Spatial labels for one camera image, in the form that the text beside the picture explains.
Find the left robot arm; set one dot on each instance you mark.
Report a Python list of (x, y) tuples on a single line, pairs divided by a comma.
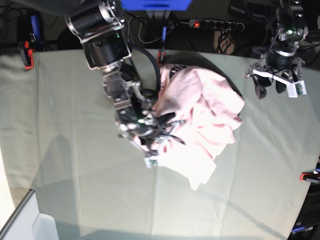
[(279, 63)]

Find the red black clamp right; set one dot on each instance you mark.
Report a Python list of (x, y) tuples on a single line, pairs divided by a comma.
[(311, 177)]

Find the white plastic bin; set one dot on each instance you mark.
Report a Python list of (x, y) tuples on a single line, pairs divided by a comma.
[(44, 228)]

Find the black power strip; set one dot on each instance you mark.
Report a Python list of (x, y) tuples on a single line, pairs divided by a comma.
[(216, 25)]

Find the grey-green table cloth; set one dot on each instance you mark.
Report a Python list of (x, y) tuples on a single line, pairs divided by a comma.
[(58, 137)]

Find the pink t-shirt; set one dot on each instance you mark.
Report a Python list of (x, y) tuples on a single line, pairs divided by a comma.
[(209, 108)]

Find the red black clamp left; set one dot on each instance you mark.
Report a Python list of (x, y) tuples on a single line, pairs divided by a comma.
[(28, 37)]

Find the red black clamp centre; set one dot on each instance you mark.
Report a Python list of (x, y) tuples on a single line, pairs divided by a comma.
[(162, 52)]

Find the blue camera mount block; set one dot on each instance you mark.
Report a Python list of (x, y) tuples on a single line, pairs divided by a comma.
[(146, 5)]

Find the red black clamp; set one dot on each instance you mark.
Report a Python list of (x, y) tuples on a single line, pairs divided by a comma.
[(28, 37), (311, 177), (162, 52)]

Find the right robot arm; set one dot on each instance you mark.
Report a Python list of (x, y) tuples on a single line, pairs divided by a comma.
[(101, 32)]

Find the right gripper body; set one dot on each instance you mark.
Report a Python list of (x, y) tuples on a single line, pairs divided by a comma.
[(143, 132)]

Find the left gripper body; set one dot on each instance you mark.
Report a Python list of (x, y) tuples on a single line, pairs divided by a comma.
[(292, 76)]

